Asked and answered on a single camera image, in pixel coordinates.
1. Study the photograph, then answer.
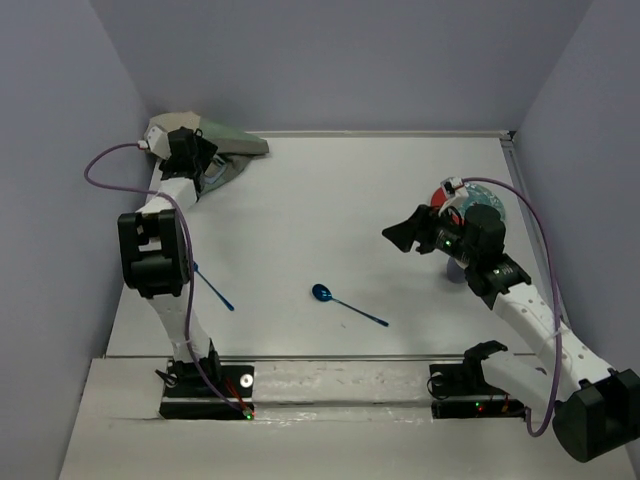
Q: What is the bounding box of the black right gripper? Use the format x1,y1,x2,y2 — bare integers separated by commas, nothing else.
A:
380,203,477,266

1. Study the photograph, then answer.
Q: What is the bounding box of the patchwork cloth placemat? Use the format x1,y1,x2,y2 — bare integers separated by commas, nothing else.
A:
143,111,270,196

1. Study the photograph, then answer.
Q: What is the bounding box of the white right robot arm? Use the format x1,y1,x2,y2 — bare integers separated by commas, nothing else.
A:
382,205,639,463

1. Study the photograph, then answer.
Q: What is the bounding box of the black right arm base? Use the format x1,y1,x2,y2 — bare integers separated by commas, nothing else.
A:
426,340,525,420

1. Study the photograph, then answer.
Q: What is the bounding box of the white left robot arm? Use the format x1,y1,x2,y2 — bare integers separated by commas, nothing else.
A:
117,127,222,395

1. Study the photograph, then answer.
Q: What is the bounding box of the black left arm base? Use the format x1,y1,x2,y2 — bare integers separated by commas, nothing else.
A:
155,361,255,421

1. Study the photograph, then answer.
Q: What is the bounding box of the lavender cup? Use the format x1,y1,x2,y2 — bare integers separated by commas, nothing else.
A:
446,258,466,285

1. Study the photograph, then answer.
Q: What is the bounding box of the red and teal plate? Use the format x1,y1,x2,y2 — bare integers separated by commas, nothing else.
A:
453,183,507,224

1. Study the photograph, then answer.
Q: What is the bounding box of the blue metal fork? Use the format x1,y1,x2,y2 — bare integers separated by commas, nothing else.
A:
193,262,235,312

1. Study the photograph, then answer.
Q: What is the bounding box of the blue metal spoon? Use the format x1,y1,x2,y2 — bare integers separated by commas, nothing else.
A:
311,283,390,328

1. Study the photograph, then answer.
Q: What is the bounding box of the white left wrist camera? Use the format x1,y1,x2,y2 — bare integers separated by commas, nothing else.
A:
137,126,171,160

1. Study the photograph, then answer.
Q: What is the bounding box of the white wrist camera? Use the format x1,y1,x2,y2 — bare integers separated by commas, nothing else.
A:
137,126,171,160
440,177,469,213

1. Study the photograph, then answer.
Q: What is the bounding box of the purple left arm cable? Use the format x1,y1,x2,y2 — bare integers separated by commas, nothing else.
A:
83,142,251,419

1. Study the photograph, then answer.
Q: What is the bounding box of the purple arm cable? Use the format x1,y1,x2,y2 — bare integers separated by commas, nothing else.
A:
83,142,251,419
462,175,564,439

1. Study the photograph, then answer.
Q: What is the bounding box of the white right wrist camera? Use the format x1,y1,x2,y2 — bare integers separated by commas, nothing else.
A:
440,177,469,213

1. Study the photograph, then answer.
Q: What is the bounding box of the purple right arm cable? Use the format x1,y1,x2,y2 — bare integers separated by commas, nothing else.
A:
462,175,564,439

